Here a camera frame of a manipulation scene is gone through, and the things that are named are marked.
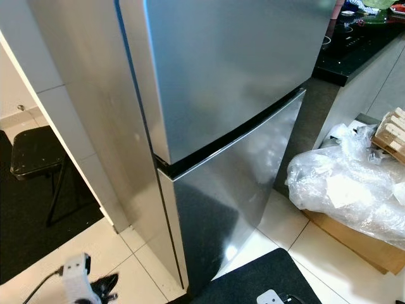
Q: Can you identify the steel grey fridge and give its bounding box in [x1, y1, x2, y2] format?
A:
[32, 0, 339, 298]

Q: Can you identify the steel fridge freezer door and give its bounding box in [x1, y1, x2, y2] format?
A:
[117, 0, 337, 167]

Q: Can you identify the black carpet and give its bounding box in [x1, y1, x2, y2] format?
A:
[0, 130, 102, 286]

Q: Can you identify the black floor mat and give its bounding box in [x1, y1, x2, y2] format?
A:
[190, 248, 322, 304]

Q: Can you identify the black stool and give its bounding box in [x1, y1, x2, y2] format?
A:
[9, 125, 70, 227]

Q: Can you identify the brown cardboard box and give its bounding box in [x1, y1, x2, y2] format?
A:
[302, 209, 405, 276]

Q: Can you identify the beige cardboard packing insert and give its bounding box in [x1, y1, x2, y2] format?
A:
[372, 108, 405, 167]

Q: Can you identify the black top kitchen counter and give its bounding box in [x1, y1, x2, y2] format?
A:
[310, 0, 405, 127]

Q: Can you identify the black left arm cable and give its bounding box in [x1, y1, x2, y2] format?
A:
[22, 266, 65, 304]

